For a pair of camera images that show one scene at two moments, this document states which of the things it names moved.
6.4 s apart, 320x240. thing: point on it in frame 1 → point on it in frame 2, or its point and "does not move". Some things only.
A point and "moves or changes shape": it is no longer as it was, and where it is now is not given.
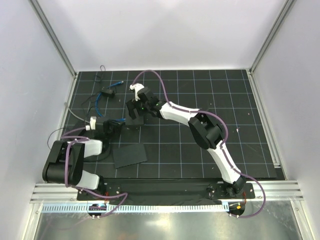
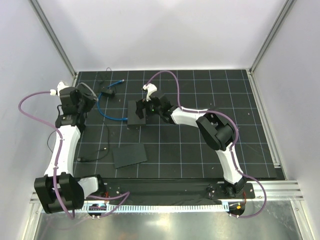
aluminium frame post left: (53, 37) does not move
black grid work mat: (151, 147) does not move
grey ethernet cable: (66, 105) moves or changes shape
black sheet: (129, 155) does not move
